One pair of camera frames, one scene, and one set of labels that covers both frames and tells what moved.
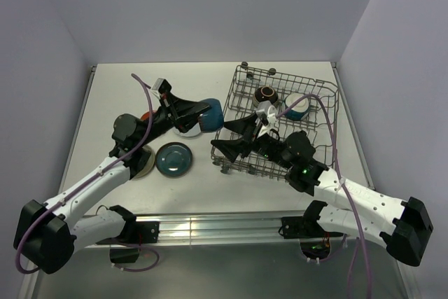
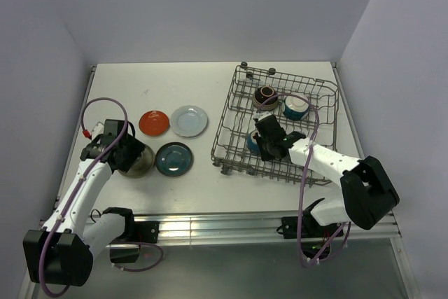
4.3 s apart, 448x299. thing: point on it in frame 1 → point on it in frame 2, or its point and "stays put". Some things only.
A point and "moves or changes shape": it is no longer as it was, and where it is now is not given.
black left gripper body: (160, 121) → (132, 148)
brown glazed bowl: (266, 93) stays put
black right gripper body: (268, 146) stays put
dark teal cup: (213, 119) moves or changes shape
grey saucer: (148, 165) stays put
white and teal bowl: (299, 111) stays put
